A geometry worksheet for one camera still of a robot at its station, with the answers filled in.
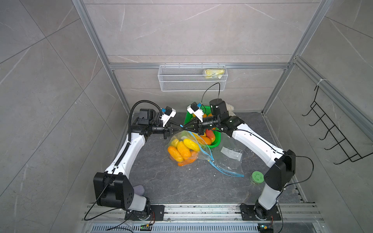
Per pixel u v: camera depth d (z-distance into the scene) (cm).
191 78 101
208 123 64
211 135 99
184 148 82
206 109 63
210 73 85
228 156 90
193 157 82
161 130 65
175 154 82
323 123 72
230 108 111
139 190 79
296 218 74
